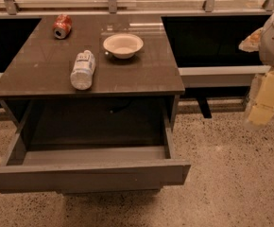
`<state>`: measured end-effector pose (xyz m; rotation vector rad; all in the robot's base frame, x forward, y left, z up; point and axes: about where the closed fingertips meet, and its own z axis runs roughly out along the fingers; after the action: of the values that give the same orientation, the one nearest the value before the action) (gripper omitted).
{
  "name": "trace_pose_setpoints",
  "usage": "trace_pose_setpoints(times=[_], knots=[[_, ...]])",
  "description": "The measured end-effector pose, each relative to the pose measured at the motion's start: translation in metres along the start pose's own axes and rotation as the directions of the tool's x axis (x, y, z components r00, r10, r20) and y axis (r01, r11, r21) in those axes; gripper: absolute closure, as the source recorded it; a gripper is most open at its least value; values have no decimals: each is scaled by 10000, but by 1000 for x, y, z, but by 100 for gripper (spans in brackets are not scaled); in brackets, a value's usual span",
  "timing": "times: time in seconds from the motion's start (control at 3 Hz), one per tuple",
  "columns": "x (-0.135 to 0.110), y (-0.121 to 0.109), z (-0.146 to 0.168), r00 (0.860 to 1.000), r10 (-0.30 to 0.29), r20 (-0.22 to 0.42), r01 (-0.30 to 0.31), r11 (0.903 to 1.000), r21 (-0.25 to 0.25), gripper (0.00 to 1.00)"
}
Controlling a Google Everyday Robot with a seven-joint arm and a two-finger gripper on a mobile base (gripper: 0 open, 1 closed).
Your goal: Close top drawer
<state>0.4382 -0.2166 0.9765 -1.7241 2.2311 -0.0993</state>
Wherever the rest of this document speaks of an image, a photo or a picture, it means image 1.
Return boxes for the grey top drawer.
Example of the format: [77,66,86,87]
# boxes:
[0,99,192,195]

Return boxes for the clear plastic water bottle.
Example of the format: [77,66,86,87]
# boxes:
[70,50,95,90]

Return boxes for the red soda can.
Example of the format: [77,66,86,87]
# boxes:
[53,14,72,40]

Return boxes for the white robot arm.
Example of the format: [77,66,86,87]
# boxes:
[238,11,274,130]

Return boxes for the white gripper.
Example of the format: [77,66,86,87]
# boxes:
[243,70,274,131]

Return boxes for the white bowl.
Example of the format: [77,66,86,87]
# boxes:
[103,33,144,59]

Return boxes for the grey drawer cabinet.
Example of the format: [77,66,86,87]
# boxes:
[0,16,189,194]

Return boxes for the low grey bench ledge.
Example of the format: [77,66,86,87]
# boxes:
[179,65,270,88]

